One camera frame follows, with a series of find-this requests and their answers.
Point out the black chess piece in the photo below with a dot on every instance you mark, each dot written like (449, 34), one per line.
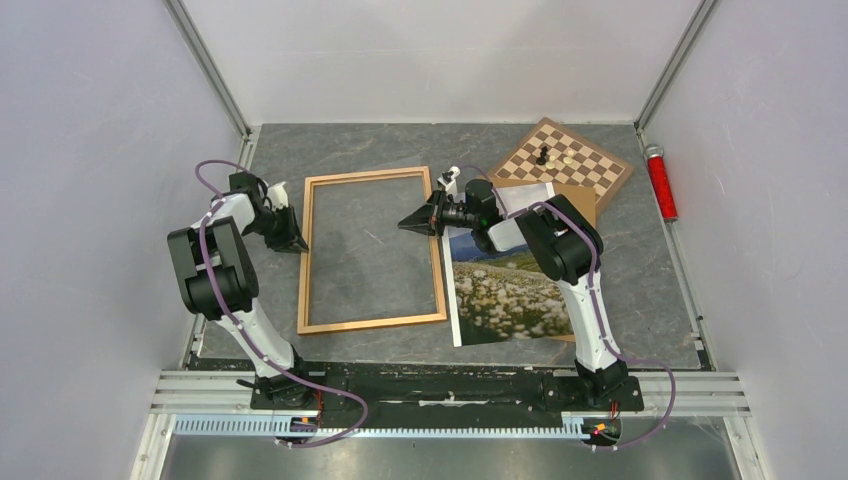
(543, 156)

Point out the aluminium table edge rail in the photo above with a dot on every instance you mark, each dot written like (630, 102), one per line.
(649, 393)

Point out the wooden picture frame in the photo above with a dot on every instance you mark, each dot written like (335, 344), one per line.
(362, 271)

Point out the left corner aluminium post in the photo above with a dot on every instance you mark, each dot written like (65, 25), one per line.
(195, 43)

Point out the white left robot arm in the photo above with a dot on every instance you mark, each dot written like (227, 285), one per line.
(216, 279)

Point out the wooden chessboard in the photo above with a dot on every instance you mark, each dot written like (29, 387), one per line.
(593, 166)

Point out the landscape photo print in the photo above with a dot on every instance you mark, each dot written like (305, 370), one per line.
(499, 297)

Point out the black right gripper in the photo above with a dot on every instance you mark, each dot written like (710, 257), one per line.
(428, 220)

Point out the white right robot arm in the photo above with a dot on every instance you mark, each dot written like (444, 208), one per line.
(566, 247)

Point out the right corner aluminium post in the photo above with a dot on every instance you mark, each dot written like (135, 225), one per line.
(675, 62)

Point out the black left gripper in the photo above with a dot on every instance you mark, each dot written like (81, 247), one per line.
(293, 240)

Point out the brown backing board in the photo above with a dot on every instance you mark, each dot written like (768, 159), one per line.
(515, 195)

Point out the corner aluminium post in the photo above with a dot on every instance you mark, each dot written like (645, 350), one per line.
(675, 62)
(195, 43)

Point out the red cylinder tool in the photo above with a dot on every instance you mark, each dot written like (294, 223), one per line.
(654, 159)

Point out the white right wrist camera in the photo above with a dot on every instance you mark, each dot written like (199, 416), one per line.
(447, 181)

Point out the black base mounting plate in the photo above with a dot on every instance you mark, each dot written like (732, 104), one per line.
(399, 396)

